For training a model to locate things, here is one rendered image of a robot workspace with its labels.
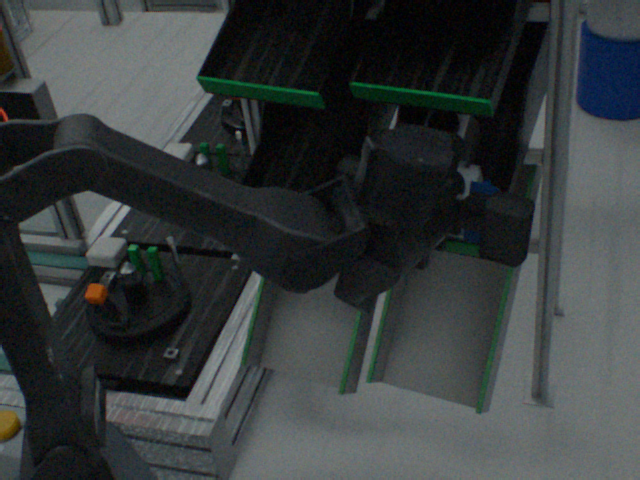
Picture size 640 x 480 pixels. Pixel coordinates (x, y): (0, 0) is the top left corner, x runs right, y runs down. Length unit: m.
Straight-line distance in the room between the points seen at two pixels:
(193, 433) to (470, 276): 0.37
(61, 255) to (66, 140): 0.79
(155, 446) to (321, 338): 0.24
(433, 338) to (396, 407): 0.19
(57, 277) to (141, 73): 0.78
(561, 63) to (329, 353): 0.41
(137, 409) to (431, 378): 0.36
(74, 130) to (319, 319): 0.49
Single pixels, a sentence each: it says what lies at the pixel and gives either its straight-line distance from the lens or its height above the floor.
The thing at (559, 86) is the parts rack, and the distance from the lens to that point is 0.91.
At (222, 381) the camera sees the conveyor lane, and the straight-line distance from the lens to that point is 1.11.
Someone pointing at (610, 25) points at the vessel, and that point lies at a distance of 1.65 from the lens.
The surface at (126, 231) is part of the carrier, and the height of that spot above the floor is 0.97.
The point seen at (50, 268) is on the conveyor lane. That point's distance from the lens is 1.40.
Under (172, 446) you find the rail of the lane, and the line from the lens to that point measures 1.10.
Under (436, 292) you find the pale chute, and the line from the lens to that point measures 1.02.
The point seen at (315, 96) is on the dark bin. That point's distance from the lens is 0.80.
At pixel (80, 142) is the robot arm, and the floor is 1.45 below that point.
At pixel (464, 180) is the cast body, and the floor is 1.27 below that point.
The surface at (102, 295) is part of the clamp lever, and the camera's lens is 1.11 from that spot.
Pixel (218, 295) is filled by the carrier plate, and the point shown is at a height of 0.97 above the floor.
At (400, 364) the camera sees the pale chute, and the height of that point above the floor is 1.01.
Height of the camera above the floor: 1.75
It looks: 38 degrees down
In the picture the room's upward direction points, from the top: 8 degrees counter-clockwise
